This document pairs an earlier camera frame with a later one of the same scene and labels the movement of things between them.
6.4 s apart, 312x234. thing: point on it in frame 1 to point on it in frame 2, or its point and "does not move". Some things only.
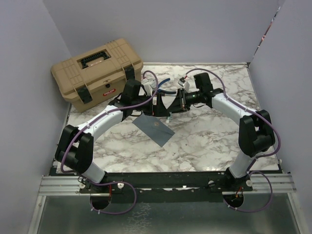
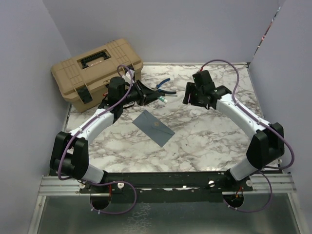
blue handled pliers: x=164 y=81 does not move
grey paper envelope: x=155 y=128 does not move
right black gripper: x=180 y=105 to x=189 y=87
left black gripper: x=159 y=109 to x=150 y=96
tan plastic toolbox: x=96 y=78 does not move
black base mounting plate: x=165 y=187 does not move
